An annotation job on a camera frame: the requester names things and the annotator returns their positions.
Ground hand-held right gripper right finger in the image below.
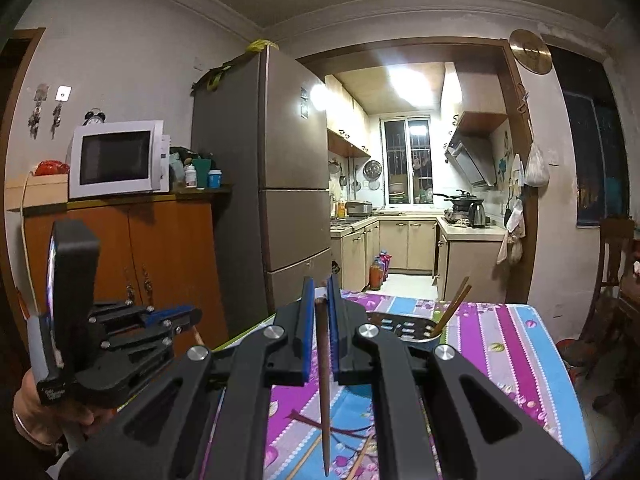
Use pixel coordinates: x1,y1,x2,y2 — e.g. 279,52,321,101
327,274,585,480

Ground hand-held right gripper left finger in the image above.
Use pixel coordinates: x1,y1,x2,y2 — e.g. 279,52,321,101
59,276,316,480

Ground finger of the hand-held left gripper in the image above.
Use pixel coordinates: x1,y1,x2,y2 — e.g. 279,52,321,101
100,334,174,365
89,301,203,339

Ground dark brown chopstick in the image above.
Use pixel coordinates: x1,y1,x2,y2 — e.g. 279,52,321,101
314,296,333,477

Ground blue perforated utensil holder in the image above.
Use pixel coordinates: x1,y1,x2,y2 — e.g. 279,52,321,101
366,310,451,350

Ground row of wooden chopsticks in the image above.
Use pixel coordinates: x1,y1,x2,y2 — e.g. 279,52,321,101
285,430,376,480

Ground person's left forearm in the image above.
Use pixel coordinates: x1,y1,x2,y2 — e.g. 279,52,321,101
0,385,66,480

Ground person's left hand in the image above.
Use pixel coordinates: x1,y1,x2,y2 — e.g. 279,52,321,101
14,370,119,448

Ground orange wooden cabinet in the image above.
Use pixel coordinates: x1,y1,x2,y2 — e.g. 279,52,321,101
22,187,232,361

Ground bottles on floor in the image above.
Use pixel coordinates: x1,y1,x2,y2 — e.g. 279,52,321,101
369,250,393,291

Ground beige box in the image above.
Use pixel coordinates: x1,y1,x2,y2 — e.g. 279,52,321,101
6,174,69,211

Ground beige kitchen base cabinets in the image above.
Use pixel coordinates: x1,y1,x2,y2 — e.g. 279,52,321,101
330,212,507,301

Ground red bag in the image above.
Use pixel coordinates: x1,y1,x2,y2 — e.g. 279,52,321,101
34,160,71,177

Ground white microwave oven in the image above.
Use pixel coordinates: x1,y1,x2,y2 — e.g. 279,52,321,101
68,120,165,200

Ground green plastic cup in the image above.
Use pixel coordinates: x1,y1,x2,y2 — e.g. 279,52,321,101
192,157,213,190

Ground dark bag on cabinet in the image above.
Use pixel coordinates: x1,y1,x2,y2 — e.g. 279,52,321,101
169,146,201,183

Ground floral striped tablecloth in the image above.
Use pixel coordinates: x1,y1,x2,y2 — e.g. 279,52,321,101
210,287,593,480

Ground grey refrigerator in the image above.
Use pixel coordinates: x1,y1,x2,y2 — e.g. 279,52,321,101
191,45,333,323

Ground black wok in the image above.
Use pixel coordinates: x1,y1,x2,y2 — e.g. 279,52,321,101
432,190,485,211

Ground barred kitchen window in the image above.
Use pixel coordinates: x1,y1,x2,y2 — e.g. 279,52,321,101
381,117,431,205

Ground steel range hood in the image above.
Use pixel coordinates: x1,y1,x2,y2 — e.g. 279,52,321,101
445,140,498,188

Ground red stool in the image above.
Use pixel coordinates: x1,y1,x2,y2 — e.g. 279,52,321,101
556,337,591,368

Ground green bag on refrigerator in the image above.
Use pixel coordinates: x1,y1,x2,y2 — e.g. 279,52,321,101
190,62,233,93

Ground hanging white plastic bag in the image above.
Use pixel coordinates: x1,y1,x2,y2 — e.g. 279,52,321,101
524,141,551,188

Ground square ceiling light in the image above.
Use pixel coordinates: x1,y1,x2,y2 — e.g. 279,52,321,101
387,62,446,111

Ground wooden chair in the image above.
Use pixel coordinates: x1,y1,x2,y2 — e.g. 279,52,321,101
580,215,640,376

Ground dark window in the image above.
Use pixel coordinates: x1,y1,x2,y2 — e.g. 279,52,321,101
550,45,632,228

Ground metal bracelet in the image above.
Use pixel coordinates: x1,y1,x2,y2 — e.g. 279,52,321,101
12,407,63,450

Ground brown door frame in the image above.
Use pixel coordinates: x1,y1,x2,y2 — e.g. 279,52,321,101
0,27,47,341

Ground beige kitchen wall cabinets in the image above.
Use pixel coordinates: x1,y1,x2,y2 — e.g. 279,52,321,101
325,62,508,158

